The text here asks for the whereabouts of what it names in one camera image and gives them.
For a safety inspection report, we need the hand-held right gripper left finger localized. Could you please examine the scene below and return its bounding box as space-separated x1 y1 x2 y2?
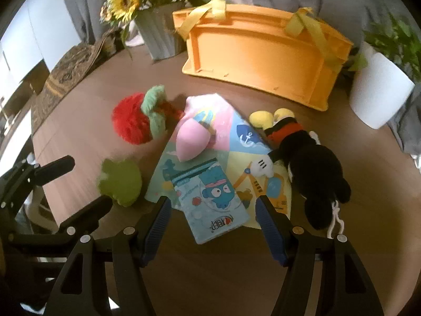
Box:
44 196 173 316

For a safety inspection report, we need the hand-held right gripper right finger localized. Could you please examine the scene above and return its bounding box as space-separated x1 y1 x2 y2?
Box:
255 195 385 316

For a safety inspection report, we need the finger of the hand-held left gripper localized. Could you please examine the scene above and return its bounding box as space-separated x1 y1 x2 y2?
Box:
10 195 114 254
0 155 76 211

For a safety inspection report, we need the green plush toy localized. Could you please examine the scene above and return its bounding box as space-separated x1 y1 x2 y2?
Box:
97 158 143 208

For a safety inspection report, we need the blue cartoon tissue packet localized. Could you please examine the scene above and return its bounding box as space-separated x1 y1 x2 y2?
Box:
172 160 250 245

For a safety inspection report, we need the black mouse plush toy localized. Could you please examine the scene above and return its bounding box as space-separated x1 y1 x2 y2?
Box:
249 107 352 238

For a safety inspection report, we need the red plush strawberry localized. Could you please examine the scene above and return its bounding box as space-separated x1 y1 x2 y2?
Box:
111 85 185 145

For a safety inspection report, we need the pink makeup sponge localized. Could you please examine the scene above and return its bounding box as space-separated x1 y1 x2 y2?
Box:
176 118 214 162

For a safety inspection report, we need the colourful printed cloth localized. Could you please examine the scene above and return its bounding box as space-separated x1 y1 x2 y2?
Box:
145 93 293 229

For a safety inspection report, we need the orange plastic crate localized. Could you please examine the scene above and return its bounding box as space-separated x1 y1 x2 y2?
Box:
172 0 354 112

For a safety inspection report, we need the white chair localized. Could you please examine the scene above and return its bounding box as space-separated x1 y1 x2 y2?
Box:
26 189 60 229

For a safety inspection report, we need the brown patterned cloth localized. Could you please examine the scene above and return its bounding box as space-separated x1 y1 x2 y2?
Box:
31 28 126 135

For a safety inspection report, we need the narrow grey curtain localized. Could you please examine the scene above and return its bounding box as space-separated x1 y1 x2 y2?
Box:
59 0 114 45

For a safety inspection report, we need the grey ribbed vase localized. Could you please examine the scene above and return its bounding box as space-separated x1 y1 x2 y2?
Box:
134 2 188 61

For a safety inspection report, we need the white plant pot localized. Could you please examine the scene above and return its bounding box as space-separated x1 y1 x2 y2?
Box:
349 44 415 130

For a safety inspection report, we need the artificial sunflower bouquet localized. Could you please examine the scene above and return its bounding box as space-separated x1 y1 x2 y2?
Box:
99 0 214 60

